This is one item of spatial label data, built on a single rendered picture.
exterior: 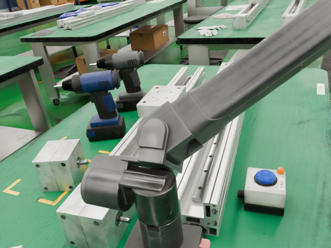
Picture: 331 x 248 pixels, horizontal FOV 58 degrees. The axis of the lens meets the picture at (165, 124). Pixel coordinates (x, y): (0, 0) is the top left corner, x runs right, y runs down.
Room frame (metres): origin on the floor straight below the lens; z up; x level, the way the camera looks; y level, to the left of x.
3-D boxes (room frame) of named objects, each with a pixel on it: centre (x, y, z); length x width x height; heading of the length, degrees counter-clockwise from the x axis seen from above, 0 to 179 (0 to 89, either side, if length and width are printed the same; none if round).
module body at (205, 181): (0.80, -0.18, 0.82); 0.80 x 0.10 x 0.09; 159
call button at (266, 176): (0.50, -0.20, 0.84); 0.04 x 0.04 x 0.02
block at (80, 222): (0.46, 0.15, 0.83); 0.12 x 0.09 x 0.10; 69
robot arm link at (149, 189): (0.31, 0.03, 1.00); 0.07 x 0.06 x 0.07; 65
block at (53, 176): (0.66, 0.27, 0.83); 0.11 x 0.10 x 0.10; 84
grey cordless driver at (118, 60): (1.08, 0.15, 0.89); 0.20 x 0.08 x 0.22; 91
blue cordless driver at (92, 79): (0.88, 0.22, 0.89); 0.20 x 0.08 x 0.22; 90
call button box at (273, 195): (0.50, -0.19, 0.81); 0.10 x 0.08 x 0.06; 69
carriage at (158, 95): (0.87, 0.00, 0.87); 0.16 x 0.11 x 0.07; 159
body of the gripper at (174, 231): (0.30, 0.02, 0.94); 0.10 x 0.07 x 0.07; 71
